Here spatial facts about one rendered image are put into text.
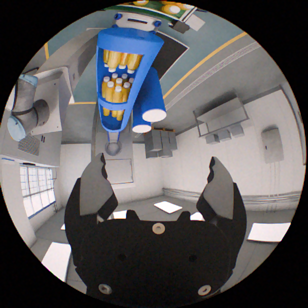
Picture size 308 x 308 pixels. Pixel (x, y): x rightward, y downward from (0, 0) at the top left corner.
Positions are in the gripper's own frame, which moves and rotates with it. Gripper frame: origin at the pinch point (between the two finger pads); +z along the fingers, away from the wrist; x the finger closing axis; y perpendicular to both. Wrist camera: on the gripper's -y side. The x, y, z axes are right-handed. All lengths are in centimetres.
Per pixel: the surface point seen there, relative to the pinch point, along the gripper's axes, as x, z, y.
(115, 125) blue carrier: -42, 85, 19
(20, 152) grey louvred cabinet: -188, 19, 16
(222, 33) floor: 91, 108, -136
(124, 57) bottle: -17, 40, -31
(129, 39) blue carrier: -9.2, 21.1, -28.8
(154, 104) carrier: -3, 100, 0
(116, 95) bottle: -25, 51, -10
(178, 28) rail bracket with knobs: 10, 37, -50
